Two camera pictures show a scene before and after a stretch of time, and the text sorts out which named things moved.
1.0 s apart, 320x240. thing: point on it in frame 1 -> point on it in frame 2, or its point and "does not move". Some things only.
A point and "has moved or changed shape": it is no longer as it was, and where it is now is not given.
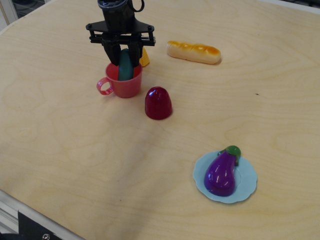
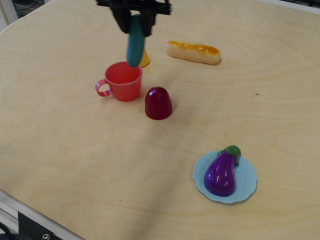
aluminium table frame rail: (9, 207) does not move
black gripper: (121, 26) -> (121, 9)
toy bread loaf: (194, 52) does not move
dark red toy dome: (158, 105) does not move
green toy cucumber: (125, 66) has moved or changed shape
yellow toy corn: (144, 60) does not move
